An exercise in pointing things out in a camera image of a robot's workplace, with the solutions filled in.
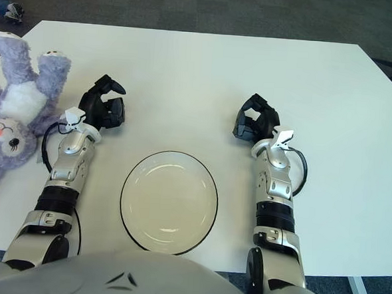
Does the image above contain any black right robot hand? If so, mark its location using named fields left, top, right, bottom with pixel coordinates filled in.
left=231, top=91, right=283, bottom=145

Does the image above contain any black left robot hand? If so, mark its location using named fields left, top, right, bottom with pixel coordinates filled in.
left=76, top=73, right=128, bottom=134

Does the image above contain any purple plush bunny doll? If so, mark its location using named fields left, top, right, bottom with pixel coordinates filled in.
left=0, top=31, right=74, bottom=220

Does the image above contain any white plate with black rim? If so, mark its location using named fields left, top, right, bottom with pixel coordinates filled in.
left=116, top=148, right=222, bottom=258

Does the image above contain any grey white sneaker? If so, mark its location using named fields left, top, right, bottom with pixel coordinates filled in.
left=3, top=1, right=26, bottom=24

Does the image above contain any silver robot torso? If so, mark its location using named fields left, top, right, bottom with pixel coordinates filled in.
left=0, top=243, right=353, bottom=294

